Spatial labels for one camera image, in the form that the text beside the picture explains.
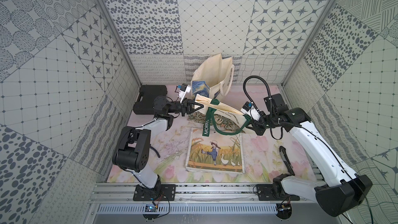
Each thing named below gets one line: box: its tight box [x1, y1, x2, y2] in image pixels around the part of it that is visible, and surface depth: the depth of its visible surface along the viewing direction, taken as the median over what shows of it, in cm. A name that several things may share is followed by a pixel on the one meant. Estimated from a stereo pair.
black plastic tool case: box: [133, 84, 168, 116], surface depth 113 cm
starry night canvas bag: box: [190, 53, 235, 99], surface depth 100 cm
